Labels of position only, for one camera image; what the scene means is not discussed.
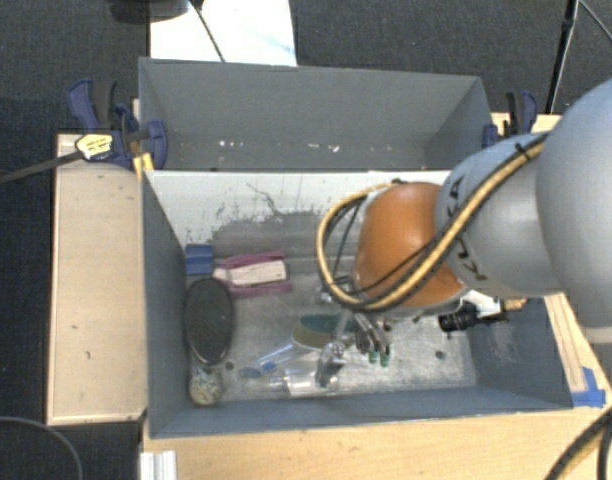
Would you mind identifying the pale wood board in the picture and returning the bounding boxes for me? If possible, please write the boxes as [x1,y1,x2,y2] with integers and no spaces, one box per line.
[45,132,150,427]

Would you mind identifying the green and yellow round sponge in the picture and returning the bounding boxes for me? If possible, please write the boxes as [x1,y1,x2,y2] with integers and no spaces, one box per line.
[291,313,358,353]

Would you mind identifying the speckled pale stone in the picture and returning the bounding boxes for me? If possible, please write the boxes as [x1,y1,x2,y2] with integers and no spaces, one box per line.
[187,365,225,407]

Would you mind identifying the black cylinder on white bracket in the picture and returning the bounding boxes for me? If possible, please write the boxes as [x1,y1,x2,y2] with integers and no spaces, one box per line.
[437,290,511,334]

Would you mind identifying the black oval dish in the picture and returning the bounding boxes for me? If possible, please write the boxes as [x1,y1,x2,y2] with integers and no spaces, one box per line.
[181,277,236,368]

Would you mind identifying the blue sponge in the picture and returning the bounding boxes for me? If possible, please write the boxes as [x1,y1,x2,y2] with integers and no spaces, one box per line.
[185,243,215,275]

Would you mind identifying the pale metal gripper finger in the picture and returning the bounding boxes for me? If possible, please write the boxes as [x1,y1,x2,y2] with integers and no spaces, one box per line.
[314,357,348,389]
[321,340,349,365]

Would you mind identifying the clear tube with blue tip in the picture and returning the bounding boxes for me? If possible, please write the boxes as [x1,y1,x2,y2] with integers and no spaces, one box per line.
[257,343,296,372]

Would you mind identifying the grey metal bin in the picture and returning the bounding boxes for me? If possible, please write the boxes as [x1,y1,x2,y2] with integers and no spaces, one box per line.
[137,56,575,440]

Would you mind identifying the clear plastic bottle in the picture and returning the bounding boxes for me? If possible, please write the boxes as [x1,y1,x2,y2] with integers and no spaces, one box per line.
[242,362,340,398]

